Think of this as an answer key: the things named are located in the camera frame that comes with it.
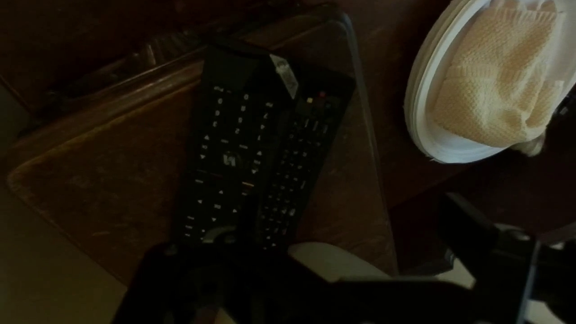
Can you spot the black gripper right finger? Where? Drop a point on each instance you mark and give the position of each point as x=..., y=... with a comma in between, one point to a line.
x=509, y=268

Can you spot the dark wooden side table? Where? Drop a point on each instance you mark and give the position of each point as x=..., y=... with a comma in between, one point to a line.
x=110, y=91

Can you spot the black remote control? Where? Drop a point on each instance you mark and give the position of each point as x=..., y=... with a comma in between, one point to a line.
x=239, y=102
x=302, y=149

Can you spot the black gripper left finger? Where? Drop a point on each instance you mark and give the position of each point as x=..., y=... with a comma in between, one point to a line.
x=203, y=286

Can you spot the white plate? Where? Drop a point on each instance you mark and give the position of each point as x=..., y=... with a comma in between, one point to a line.
x=425, y=77

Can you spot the beige knitted cloth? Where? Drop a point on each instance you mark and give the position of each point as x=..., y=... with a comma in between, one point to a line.
x=507, y=75

